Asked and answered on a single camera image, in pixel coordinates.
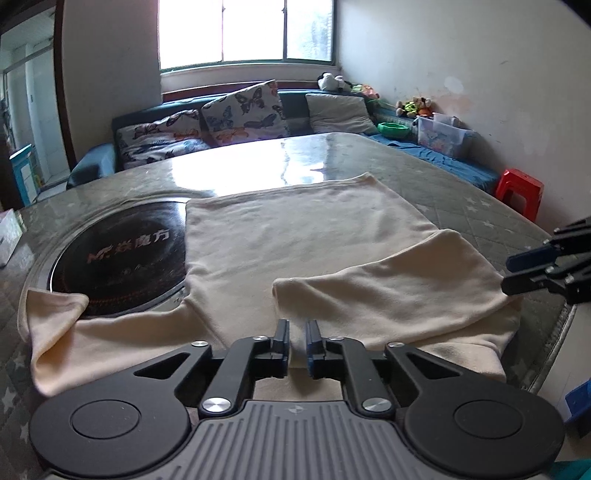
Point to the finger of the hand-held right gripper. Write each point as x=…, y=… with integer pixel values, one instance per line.
x=531, y=258
x=526, y=282

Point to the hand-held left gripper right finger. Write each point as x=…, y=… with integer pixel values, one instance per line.
x=313, y=344

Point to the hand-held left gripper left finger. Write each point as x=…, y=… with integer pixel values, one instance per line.
x=282, y=342

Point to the cream long-sleeved top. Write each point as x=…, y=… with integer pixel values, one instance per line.
x=300, y=240

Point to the red plastic stool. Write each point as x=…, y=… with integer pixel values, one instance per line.
x=519, y=187

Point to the blue sofa blanket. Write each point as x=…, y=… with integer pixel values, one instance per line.
x=443, y=161

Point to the blue plastic bin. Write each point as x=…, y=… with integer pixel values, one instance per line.
x=581, y=406

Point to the clear plastic storage box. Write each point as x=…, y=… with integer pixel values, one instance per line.
x=441, y=134

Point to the round black induction cooktop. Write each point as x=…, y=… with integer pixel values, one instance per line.
x=120, y=258

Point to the green plastic bowl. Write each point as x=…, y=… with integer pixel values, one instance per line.
x=393, y=129

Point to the brown plush toy pile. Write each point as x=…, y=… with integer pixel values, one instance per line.
x=418, y=107

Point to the glass-topped quilted dining table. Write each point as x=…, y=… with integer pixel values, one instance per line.
x=351, y=157

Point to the dark teal sofa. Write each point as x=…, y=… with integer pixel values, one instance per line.
x=295, y=110

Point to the plain grey cushion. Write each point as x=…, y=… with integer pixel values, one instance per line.
x=339, y=113

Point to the butterfly print cushion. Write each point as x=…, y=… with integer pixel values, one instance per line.
x=157, y=138
x=244, y=113

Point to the colourful soft toy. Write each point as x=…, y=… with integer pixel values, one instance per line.
x=365, y=91

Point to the panda plush toy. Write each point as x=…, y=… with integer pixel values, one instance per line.
x=330, y=82

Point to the white pink box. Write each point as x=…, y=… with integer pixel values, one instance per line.
x=8, y=235

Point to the blue cardboard box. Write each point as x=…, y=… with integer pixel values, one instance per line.
x=25, y=173

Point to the window with metal frame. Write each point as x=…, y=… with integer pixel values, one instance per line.
x=244, y=30

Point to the brown door frame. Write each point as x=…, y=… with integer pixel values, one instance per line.
x=62, y=92

